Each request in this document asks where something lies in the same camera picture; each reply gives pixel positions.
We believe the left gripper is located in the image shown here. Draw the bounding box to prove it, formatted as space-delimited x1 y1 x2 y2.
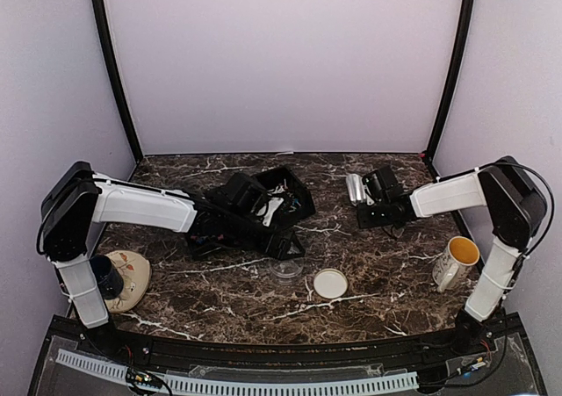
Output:
224 209 306 262

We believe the black three-compartment candy tray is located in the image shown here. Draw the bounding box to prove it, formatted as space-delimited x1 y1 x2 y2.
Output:
185 166 316 261

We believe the metal scoop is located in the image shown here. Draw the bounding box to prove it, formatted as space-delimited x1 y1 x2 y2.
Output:
346 174 369 206

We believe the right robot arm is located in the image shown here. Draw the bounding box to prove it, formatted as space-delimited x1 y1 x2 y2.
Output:
346 155 555 356

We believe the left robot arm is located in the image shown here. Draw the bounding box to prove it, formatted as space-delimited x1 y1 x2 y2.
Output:
36 162 315 357

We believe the pile of small stick candies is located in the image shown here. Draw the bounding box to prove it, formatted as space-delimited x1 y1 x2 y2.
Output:
258 179 303 216

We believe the white jar lid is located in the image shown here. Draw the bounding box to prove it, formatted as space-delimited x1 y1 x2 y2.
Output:
313 269 349 299

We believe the white mug yellow inside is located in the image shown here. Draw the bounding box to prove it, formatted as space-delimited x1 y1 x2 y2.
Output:
432 236 480 293

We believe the cream floral plate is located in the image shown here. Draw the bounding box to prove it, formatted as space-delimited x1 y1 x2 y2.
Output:
105 250 152 314

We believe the dark blue mug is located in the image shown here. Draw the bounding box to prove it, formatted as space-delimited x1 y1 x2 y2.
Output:
90 255 124 300

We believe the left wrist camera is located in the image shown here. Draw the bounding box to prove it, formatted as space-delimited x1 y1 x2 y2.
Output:
221 172 267 215

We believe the black front rail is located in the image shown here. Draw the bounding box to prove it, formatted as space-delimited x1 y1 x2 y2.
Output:
47 316 497 373

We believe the white slotted cable duct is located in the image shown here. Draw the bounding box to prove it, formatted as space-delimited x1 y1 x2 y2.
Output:
55 349 419 396

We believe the right black frame post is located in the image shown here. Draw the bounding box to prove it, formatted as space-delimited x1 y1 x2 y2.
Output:
421 0 475 166

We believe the black frame post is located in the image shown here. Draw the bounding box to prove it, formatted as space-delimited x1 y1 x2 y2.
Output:
421 0 475 166
91 0 144 163

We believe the left black frame post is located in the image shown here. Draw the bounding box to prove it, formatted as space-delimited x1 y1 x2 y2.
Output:
91 0 144 163

